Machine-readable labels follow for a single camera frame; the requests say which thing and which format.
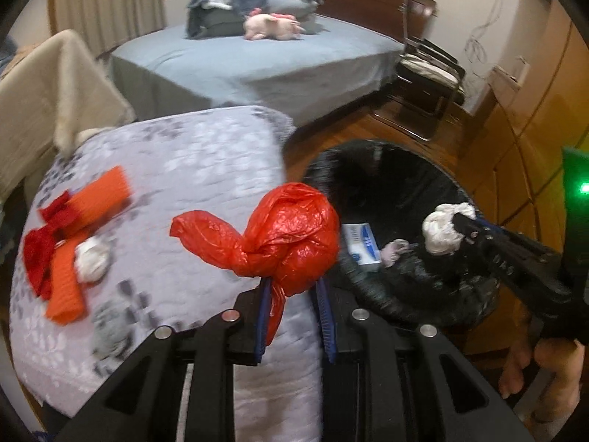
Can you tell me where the white tissue front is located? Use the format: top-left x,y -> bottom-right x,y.
421,203 -> 476,256

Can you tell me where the red plastic bag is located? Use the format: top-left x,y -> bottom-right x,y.
170,183 -> 339,344

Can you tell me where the grey cloth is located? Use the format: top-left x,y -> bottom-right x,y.
92,300 -> 137,360

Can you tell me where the white paper ball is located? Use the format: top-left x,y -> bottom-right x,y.
74,235 -> 111,284

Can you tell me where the orange foam net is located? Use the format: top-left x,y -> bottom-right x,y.
45,232 -> 88,325
65,166 -> 132,235

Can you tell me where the red cloth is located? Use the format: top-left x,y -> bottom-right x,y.
23,190 -> 80,300

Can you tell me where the black trash bin bag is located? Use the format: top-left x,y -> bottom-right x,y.
303,140 -> 499,333

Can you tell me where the right hand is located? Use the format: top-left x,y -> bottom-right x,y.
498,301 -> 585,423

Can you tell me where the wooden cabinet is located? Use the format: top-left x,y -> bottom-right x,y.
456,0 -> 588,249

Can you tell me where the blue white small box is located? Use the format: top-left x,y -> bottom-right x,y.
342,222 -> 381,270

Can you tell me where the black folding chair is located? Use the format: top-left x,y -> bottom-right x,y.
370,0 -> 465,142

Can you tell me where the lilac floral quilt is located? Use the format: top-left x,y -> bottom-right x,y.
9,106 -> 295,417

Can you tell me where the blue bed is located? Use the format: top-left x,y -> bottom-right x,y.
110,16 -> 403,127

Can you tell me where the wooden headboard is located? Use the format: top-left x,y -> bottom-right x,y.
317,0 -> 436,42

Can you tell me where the pink plush pig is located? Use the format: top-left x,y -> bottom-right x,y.
243,8 -> 304,41

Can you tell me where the beige blanket on chair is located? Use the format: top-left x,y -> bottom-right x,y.
1,29 -> 136,200

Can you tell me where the beige curtain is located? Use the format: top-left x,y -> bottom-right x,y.
48,0 -> 166,57

